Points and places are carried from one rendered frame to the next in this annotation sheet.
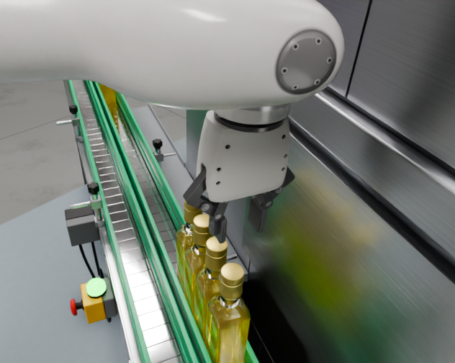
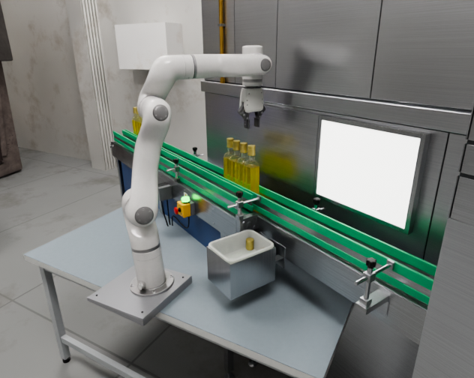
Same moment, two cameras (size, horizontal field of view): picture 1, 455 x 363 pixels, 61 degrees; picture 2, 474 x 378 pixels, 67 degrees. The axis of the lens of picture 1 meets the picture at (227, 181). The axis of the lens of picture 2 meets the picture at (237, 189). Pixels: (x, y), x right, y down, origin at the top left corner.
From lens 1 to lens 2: 120 cm
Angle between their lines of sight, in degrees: 17
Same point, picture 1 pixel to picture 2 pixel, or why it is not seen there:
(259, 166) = (256, 100)
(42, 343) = not seen: hidden behind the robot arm
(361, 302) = (291, 139)
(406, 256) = (297, 115)
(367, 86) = (280, 81)
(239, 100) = (254, 72)
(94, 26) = (226, 61)
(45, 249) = not seen: hidden behind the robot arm
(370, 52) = (278, 73)
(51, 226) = not seen: hidden behind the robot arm
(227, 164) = (249, 99)
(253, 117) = (254, 84)
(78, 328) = (169, 240)
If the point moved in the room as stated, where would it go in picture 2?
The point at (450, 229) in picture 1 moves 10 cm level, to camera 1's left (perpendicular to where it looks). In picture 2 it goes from (303, 102) to (279, 103)
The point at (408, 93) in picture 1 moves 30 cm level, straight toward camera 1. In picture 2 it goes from (289, 79) to (276, 85)
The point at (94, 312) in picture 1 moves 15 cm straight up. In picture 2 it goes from (186, 210) to (184, 182)
